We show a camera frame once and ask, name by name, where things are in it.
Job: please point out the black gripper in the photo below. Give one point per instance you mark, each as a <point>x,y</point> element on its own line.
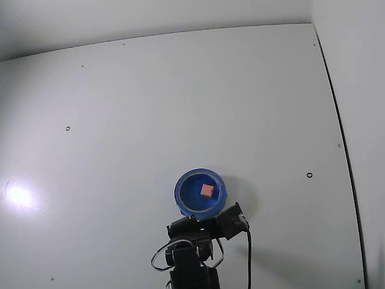
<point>184,226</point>

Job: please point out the blue tape roll bin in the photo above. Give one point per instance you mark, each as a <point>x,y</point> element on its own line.
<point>189,195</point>

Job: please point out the small orange cube block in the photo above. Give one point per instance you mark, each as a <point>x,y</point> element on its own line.
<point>207,190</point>

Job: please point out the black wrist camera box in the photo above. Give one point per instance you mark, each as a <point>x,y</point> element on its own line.
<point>231,221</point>

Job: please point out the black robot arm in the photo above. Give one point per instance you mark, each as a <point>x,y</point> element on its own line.
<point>186,271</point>

